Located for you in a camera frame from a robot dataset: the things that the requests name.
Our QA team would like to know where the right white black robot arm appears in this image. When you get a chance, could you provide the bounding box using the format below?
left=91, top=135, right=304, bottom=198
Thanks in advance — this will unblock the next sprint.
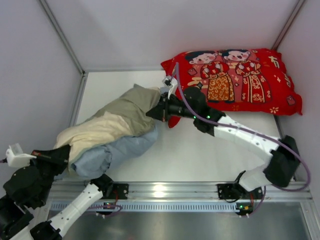
left=146, top=87, right=301, bottom=201

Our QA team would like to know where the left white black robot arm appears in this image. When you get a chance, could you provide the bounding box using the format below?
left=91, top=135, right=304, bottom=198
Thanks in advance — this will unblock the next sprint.
left=0, top=145, right=113, bottom=240

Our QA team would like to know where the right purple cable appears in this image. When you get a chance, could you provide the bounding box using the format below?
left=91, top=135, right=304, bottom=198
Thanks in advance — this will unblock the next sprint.
left=171, top=61, right=312, bottom=216

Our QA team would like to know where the green beige patchwork pillowcase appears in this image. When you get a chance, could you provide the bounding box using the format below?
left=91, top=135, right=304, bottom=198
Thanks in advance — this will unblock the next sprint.
left=54, top=84, right=162, bottom=179

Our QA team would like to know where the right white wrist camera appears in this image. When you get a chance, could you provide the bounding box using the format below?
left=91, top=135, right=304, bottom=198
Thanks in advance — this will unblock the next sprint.
left=160, top=76, right=178, bottom=99

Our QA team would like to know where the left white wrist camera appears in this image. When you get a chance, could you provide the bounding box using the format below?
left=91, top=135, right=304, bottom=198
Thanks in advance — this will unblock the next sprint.
left=5, top=143, right=35, bottom=168

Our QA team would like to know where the aluminium mounting rail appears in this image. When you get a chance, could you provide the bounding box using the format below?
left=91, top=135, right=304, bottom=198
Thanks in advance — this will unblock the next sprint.
left=49, top=181, right=313, bottom=202

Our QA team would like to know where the right black base bracket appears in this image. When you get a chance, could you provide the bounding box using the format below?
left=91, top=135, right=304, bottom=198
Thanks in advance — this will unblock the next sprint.
left=217, top=183, right=263, bottom=203

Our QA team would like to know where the slotted grey cable duct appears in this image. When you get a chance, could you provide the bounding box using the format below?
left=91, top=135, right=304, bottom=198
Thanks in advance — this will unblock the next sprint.
left=88, top=201, right=240, bottom=213

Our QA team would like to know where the red cartoon couple pillow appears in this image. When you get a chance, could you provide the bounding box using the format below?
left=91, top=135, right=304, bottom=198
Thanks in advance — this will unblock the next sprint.
left=161, top=48, right=303, bottom=116

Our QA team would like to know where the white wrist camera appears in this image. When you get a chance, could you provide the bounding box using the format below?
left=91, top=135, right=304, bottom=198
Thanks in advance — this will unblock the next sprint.
left=160, top=76, right=178, bottom=99
left=5, top=143, right=35, bottom=168

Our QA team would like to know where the black base bracket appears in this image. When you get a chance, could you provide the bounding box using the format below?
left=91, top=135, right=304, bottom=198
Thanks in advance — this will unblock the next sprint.
left=109, top=183, right=129, bottom=200
left=217, top=183, right=263, bottom=203

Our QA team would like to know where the left black base bracket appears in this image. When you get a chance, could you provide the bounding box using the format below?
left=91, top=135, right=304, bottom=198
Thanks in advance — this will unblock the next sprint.
left=109, top=183, right=129, bottom=200

